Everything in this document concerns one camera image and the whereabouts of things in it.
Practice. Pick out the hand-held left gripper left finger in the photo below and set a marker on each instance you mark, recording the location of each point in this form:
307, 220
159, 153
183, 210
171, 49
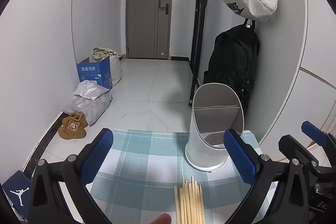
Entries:
97, 155

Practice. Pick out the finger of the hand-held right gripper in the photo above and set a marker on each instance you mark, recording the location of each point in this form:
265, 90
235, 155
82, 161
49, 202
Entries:
313, 132
296, 148

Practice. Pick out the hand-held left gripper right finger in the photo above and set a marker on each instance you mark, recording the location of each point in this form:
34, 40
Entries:
239, 158

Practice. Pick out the white utensil holder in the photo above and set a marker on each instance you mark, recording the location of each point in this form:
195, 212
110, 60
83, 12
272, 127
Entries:
199, 150

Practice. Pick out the bundle of wooden chopsticks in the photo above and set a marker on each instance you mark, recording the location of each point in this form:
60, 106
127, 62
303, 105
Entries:
189, 203

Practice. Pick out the person's left hand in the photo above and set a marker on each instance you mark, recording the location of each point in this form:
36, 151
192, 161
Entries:
162, 219

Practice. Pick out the brown shoe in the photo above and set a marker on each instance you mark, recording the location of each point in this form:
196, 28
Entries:
71, 132
77, 119

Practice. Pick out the grey plastic parcel bag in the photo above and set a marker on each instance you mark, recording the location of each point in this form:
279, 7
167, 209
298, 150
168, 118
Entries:
92, 111

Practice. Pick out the teal checked tablecloth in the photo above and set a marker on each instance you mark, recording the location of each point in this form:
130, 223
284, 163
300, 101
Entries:
147, 174

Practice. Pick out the white plastic parcel bag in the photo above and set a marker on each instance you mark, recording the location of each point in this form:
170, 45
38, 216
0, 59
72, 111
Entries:
90, 90

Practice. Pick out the blue cardboard box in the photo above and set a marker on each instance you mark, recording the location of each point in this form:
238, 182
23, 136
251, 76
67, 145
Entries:
94, 73

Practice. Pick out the white sack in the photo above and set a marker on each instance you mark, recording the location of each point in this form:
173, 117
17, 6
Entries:
115, 71

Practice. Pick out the blue shoe box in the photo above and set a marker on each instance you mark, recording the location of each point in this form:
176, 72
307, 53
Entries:
18, 192

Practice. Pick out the black backpack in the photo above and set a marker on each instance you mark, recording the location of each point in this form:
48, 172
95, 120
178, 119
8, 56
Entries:
231, 61

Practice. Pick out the beige cloth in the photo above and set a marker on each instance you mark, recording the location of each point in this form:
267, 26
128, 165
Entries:
101, 53

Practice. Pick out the grey-brown door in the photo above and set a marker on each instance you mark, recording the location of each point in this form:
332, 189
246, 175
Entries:
144, 16

